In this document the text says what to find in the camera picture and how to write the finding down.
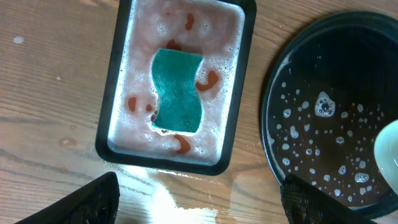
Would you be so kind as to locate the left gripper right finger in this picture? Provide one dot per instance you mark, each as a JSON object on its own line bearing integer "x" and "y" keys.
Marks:
{"x": 304, "y": 203}

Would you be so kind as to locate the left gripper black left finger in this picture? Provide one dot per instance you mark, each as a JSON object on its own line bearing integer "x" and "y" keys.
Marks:
{"x": 94, "y": 203}

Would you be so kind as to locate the light blue top plate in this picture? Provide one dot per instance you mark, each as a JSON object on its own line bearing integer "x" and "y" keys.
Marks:
{"x": 385, "y": 154}

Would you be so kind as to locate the green yellow sponge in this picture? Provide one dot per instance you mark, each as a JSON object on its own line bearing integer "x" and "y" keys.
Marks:
{"x": 173, "y": 74}

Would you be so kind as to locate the black round tray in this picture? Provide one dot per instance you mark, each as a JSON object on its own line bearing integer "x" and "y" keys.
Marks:
{"x": 332, "y": 90}

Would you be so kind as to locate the black rectangular sponge tray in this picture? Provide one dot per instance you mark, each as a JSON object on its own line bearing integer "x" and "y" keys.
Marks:
{"x": 102, "y": 146}

